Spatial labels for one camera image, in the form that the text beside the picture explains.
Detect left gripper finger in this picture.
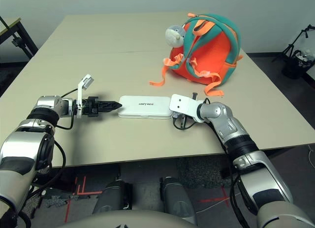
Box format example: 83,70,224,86
99,105,122,113
99,100,123,107

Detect grey white plush shark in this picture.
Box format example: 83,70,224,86
164,25,186,48

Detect black tripod stand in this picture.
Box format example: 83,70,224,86
272,23,315,64

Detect grey robot left leg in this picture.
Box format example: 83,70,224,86
92,179,133,214

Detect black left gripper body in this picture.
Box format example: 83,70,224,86
82,96,102,118

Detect white pencil case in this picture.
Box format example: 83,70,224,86
117,95,173,120

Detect grey robot right leg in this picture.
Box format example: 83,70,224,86
159,176,198,226

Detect beige side table black frame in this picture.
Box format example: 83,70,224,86
0,16,39,64

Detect beige robot torso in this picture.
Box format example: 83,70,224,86
58,209,195,228

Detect black waste bin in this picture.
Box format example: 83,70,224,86
281,49,315,80

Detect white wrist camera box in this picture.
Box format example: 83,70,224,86
168,93,205,123
76,74,95,119

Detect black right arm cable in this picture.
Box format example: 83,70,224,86
171,97,249,228

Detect red floor tape cross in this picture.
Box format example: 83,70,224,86
198,185,232,209

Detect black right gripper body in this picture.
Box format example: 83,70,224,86
178,92,199,130

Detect orange teal backpack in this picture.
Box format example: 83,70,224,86
149,13,245,98

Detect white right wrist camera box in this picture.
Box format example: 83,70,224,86
168,93,205,123

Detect red floor tape lines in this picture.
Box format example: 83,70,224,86
64,175,103,224

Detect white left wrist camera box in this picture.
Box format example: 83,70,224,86
76,74,95,119

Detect grey robot leg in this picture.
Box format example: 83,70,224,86
92,179,133,214
159,176,198,226

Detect black clamp on table leg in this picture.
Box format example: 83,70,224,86
11,36,23,48

